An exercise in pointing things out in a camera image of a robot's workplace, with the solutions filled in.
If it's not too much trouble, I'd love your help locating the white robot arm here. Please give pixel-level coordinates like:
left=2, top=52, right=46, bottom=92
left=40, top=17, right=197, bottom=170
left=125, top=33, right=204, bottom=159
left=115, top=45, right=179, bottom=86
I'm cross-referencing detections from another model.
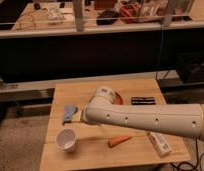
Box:
left=80, top=86, right=204, bottom=141

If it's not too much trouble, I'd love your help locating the blue cloth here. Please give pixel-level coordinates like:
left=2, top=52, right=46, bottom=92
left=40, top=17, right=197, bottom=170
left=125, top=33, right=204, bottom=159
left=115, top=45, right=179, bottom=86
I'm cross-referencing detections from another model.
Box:
left=62, top=104, right=78, bottom=124

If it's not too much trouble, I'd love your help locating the orange bowl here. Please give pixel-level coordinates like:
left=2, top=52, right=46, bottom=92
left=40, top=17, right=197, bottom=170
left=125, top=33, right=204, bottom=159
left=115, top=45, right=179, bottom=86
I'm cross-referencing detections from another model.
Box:
left=114, top=92, right=123, bottom=105

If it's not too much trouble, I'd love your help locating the orange carrot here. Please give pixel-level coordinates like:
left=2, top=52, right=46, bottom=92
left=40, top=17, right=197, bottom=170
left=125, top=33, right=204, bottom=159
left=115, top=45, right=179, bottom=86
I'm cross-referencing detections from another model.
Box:
left=108, top=136, right=131, bottom=148

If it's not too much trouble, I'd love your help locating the black rectangular block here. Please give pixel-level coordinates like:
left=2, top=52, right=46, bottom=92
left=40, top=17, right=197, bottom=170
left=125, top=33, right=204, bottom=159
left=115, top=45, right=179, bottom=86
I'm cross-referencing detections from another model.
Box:
left=131, top=97, right=156, bottom=105

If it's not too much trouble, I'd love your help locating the white rectangular carton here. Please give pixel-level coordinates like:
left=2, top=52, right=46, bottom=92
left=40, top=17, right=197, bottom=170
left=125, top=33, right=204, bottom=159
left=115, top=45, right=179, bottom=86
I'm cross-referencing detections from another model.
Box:
left=148, top=132, right=172, bottom=157

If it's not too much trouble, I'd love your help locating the black cap on shelf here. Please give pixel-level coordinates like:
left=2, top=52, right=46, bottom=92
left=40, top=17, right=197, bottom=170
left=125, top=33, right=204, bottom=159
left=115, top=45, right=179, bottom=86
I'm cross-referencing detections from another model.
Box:
left=96, top=10, right=119, bottom=25

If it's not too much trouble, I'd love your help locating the red object on shelf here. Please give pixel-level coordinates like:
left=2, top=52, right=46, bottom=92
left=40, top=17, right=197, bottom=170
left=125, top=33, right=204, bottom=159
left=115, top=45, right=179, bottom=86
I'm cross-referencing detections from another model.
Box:
left=119, top=4, right=140, bottom=24

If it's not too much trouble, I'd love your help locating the grey vertical post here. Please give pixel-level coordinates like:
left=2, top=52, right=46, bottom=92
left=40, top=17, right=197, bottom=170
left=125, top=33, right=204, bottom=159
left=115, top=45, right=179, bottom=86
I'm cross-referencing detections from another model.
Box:
left=73, top=0, right=84, bottom=32

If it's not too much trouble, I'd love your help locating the black cable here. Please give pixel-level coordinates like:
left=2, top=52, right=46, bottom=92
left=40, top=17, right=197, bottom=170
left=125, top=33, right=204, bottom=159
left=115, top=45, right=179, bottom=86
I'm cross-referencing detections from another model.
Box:
left=170, top=138, right=204, bottom=171

